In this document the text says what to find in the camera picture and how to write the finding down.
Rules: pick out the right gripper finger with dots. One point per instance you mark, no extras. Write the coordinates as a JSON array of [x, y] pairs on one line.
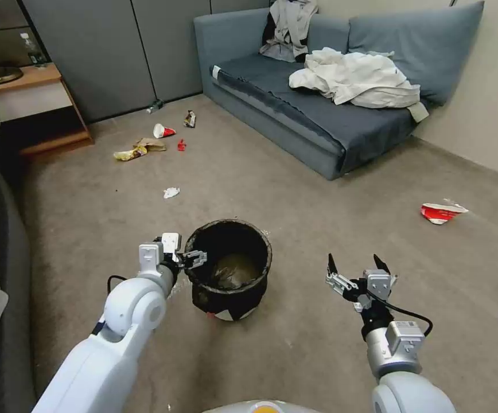
[[381, 263], [343, 282]]

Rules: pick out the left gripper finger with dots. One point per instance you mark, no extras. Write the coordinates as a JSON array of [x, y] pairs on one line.
[[192, 264], [197, 254]]

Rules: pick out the black trash can with bag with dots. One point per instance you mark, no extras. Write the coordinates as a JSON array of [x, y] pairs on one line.
[[232, 297]]

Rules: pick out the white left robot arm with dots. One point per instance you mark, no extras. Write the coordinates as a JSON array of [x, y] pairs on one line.
[[133, 309]]

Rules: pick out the crumpled white tissue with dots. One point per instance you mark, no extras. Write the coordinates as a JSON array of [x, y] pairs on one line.
[[171, 192]]

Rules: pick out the crushed red white paper cup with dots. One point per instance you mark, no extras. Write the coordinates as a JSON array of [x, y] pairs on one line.
[[440, 214]]

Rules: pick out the small red plastic scrap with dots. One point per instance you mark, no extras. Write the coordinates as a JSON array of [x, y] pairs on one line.
[[182, 145]]

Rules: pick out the yellow snack bag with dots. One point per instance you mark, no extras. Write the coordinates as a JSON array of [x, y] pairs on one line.
[[129, 153]]

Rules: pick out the brown paper bag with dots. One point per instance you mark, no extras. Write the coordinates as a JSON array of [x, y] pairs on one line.
[[151, 144]]

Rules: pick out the white and red paper cup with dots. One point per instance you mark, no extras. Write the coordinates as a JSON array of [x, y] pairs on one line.
[[163, 130]]

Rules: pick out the crumpled foil snack wrapper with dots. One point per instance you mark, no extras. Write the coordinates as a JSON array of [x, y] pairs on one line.
[[190, 119]]

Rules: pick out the white robot front shell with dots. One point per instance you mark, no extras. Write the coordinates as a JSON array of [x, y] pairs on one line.
[[249, 407]]

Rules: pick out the clear plastic bottle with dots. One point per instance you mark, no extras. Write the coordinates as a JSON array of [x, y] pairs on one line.
[[155, 106]]

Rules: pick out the blue grey sofa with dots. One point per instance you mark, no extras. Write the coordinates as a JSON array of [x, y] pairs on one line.
[[275, 116]]

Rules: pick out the white sofa tag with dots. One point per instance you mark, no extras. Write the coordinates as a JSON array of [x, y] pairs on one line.
[[216, 71]]

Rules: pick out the white crumpled clothing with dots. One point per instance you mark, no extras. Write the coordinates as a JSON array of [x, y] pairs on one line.
[[361, 79]]

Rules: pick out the wooden nightstand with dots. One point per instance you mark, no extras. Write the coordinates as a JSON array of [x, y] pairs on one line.
[[46, 107]]

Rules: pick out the grey panel wardrobe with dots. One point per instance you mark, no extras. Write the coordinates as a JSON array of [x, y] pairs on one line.
[[111, 56]]

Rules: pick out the blue grey sofa cushion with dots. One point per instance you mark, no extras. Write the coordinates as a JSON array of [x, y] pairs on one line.
[[421, 43]]

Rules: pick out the grey and black jacket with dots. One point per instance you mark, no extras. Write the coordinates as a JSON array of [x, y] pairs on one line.
[[290, 30]]

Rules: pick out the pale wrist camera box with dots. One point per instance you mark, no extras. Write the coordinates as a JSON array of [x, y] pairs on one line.
[[172, 242], [378, 284]]

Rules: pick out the dark grey bed frame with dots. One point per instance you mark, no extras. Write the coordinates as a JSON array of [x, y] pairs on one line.
[[12, 301]]

